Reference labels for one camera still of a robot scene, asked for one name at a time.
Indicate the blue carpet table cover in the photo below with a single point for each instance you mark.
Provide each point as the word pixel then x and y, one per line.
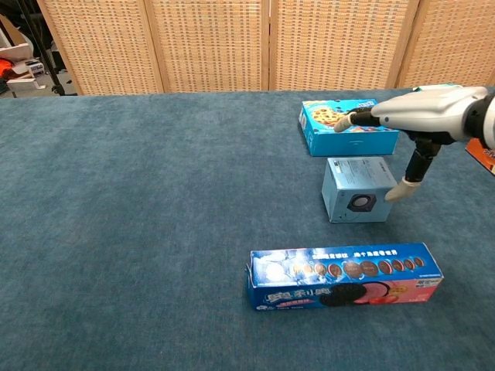
pixel 135 232

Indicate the small light blue box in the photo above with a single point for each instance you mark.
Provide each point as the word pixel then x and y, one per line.
pixel 357 181

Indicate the teal wet wipes pack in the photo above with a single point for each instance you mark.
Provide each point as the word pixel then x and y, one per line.
pixel 437 86

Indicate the long blue cookie package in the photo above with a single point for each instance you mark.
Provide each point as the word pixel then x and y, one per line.
pixel 348 278

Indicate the orange biscuit stick box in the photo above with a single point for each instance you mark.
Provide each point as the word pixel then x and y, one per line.
pixel 483 156

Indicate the black tripod stand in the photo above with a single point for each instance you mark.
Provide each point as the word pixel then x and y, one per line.
pixel 48 58

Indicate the orange cloth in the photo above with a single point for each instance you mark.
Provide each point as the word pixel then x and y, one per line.
pixel 5 67

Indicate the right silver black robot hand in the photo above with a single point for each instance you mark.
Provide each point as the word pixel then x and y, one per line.
pixel 425 112

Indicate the woven wooden folding screen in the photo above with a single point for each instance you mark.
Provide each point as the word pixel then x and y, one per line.
pixel 212 42

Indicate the blue chocolate chip cookie box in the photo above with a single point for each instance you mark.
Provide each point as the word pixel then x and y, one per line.
pixel 348 143

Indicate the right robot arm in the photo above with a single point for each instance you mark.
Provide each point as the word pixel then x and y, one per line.
pixel 483 120

